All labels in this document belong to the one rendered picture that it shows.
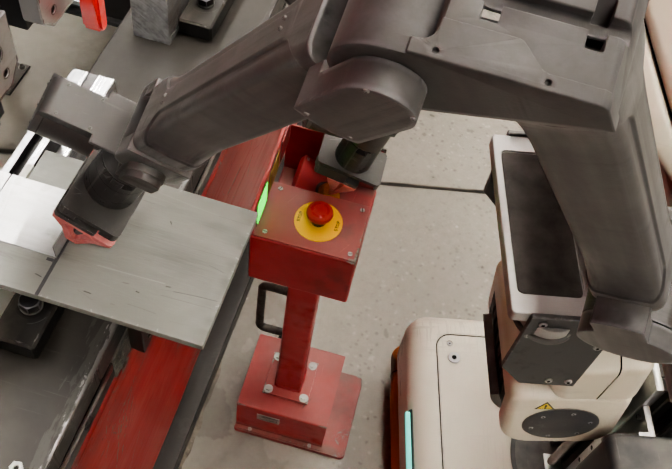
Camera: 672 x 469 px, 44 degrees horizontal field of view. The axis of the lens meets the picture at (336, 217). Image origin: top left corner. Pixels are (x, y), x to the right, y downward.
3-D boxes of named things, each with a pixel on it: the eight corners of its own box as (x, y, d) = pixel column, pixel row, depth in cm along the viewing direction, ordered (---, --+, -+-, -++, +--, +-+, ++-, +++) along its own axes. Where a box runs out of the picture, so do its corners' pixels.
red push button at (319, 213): (327, 238, 123) (330, 224, 120) (301, 231, 123) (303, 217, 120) (334, 216, 125) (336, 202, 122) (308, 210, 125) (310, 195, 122)
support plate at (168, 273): (202, 350, 87) (202, 346, 86) (-33, 278, 88) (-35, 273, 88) (258, 217, 97) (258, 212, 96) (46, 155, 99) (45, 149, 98)
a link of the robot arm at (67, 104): (164, 189, 70) (202, 100, 72) (31, 129, 66) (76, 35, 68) (131, 203, 81) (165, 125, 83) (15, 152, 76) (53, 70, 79)
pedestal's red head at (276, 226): (346, 303, 130) (361, 239, 115) (247, 277, 131) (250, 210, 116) (373, 204, 141) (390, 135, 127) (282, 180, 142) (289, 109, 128)
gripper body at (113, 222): (54, 212, 82) (77, 180, 77) (100, 138, 88) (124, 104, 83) (112, 245, 84) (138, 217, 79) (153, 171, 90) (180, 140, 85)
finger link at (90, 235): (32, 239, 88) (57, 205, 81) (64, 189, 93) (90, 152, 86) (89, 271, 91) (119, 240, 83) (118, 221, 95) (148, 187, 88)
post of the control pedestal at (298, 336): (299, 393, 178) (324, 257, 134) (275, 386, 178) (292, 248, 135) (306, 370, 181) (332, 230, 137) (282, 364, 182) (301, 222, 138)
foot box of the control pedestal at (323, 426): (342, 460, 183) (349, 441, 173) (233, 430, 184) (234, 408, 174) (362, 379, 195) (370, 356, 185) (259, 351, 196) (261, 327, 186)
